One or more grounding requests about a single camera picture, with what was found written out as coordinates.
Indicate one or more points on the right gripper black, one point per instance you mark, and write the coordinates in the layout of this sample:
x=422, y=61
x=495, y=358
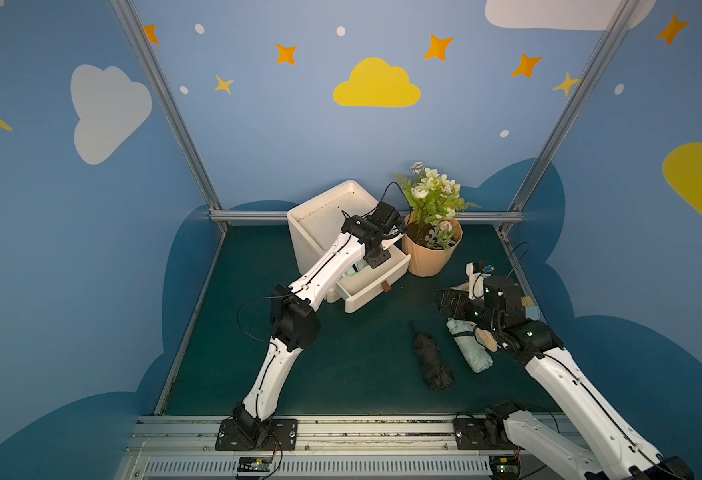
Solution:
x=453, y=302

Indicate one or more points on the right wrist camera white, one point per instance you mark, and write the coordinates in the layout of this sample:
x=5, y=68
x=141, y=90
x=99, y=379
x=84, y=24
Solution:
x=477, y=272

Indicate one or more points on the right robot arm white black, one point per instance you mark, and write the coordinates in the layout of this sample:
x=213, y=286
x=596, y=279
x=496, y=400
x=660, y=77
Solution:
x=613, y=449

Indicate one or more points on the mint green umbrella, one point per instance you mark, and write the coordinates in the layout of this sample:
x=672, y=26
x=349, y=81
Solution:
x=356, y=268
x=464, y=333

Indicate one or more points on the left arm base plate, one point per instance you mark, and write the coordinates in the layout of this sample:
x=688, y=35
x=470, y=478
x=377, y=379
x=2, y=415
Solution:
x=281, y=433

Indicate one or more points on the circuit board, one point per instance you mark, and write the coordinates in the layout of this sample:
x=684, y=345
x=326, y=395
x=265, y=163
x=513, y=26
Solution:
x=504, y=468
x=253, y=465

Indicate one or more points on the white drawer cabinet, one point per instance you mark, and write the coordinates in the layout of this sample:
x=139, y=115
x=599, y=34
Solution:
x=315, y=225

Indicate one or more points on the white drawer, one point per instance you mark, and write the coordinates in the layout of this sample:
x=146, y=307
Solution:
x=359, y=290

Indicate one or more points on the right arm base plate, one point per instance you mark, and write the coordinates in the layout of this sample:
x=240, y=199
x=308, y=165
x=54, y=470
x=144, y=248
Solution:
x=470, y=434

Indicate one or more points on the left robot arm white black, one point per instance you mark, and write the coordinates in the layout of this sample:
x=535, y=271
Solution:
x=293, y=311

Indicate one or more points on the black folded umbrella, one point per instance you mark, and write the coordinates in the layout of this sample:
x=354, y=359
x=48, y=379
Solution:
x=435, y=372

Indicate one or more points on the beige work glove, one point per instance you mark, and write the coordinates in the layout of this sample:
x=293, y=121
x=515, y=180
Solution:
x=488, y=339

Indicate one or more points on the right circuit board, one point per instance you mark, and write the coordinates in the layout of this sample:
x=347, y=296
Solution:
x=504, y=468

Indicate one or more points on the potted artificial flower plant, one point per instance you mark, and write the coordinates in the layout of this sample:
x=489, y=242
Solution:
x=432, y=229

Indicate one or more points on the aluminium frame back rail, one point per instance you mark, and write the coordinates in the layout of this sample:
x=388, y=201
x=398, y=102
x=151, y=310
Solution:
x=479, y=217

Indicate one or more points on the left circuit board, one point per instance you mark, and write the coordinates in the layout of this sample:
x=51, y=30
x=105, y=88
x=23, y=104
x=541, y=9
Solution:
x=253, y=465

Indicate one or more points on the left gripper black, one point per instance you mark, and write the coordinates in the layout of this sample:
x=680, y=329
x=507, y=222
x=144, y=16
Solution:
x=378, y=256

